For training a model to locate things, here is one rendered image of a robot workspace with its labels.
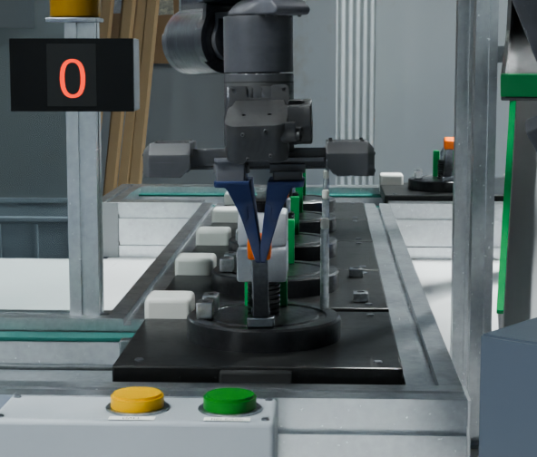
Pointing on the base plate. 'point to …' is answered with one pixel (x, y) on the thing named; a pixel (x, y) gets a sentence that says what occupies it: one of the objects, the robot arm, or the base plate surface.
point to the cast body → (277, 271)
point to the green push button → (229, 401)
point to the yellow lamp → (75, 8)
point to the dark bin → (519, 63)
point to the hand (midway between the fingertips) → (260, 221)
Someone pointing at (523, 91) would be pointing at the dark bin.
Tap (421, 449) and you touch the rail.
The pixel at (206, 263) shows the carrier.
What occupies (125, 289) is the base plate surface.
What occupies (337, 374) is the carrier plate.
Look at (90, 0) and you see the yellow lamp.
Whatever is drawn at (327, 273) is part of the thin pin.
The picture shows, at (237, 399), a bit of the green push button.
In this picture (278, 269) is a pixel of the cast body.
